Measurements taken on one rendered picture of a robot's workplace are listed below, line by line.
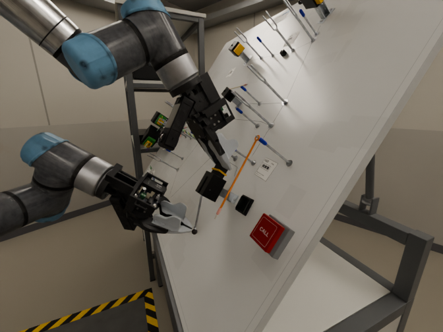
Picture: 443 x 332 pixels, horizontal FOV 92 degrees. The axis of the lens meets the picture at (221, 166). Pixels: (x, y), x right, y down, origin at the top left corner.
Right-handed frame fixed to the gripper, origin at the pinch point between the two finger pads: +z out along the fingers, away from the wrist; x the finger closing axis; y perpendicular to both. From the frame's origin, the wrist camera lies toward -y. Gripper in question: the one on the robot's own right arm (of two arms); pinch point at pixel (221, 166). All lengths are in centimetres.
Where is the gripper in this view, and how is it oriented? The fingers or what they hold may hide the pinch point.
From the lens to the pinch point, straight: 51.1
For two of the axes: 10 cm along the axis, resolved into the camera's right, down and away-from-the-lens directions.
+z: 4.6, 7.9, 4.1
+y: 7.5, -5.9, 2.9
